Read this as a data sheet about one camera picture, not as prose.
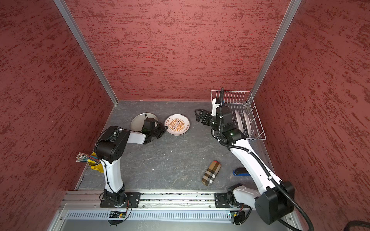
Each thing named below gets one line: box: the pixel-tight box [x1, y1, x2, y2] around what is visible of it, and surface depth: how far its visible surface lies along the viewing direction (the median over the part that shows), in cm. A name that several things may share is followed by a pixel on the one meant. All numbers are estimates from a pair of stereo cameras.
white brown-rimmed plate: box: [130, 112, 159, 132], surface depth 110 cm
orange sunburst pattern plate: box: [164, 113, 191, 136], surface depth 107 cm
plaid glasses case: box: [201, 160, 222, 187], surface depth 83 cm
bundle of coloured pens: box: [75, 152, 100, 164], surface depth 75 cm
